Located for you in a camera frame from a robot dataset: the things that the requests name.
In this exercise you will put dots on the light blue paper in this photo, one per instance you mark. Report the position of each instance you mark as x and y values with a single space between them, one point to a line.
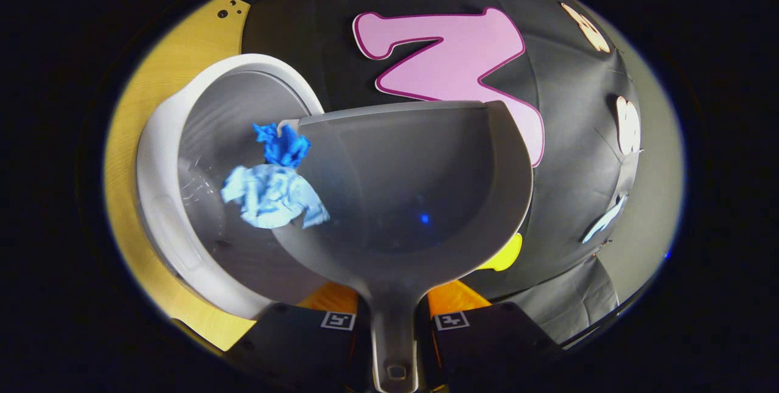
271 195

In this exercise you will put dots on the black backdrop cloth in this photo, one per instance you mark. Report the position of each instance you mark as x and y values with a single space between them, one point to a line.
578 137

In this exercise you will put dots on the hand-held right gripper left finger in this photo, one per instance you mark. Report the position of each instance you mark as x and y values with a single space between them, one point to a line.
304 344

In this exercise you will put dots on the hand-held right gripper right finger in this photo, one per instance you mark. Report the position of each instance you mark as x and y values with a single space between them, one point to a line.
487 344

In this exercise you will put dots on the dark blue paper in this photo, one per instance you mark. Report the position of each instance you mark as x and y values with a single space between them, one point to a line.
283 146

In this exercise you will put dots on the grey dustpan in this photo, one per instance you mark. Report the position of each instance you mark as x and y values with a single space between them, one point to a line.
414 186

